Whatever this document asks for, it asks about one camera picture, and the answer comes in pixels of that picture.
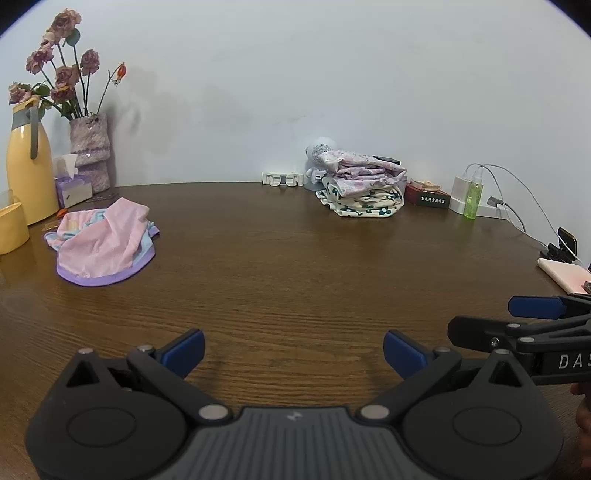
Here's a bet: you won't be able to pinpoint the purple mottled vase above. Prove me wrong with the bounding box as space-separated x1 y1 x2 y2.
69 113 112 193

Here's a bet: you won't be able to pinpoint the white charger block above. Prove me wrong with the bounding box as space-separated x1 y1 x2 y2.
450 175 483 215

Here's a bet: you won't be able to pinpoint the pink notebook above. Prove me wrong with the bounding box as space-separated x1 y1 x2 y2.
537 257 591 295

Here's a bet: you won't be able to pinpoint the grey charging cable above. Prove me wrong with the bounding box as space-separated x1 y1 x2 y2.
480 164 561 252

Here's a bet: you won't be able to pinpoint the white round desk fan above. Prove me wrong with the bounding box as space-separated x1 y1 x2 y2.
302 137 334 191

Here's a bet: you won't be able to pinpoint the yellow thermos jug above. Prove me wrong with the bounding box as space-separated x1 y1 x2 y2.
6 95 61 227

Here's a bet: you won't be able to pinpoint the white plastic desk ornament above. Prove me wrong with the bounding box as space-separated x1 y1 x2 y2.
262 172 304 188

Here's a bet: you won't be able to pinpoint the dark red box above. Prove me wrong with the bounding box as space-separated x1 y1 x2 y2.
405 182 451 209

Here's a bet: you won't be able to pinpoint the black phone stand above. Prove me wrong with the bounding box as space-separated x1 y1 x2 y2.
539 244 573 263

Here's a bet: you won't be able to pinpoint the purple tissue box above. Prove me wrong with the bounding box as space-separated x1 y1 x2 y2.
53 154 93 208

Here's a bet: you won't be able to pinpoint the green liquid bottle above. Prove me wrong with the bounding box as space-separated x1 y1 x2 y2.
463 170 486 220

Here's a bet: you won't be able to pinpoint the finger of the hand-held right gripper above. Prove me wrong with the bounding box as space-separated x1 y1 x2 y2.
447 315 591 358
508 295 591 320

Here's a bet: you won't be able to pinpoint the white power strip with chargers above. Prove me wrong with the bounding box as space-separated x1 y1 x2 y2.
464 163 527 234

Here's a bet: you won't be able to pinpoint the yellow cup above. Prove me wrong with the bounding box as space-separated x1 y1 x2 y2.
0 202 31 256

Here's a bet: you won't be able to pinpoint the dried pink flowers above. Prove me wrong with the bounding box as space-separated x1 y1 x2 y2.
8 8 127 121

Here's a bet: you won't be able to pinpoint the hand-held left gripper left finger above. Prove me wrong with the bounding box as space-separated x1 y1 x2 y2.
62 329 232 423

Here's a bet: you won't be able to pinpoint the pink and blue mesh garment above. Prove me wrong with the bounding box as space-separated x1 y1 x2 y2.
44 197 161 287

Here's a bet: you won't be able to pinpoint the black phone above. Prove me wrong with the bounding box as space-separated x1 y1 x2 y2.
557 227 579 265

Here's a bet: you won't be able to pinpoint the person's right hand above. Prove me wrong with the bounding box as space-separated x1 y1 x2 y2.
570 382 591 444

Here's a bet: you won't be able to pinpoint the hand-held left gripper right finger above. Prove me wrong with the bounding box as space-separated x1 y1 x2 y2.
383 329 532 423

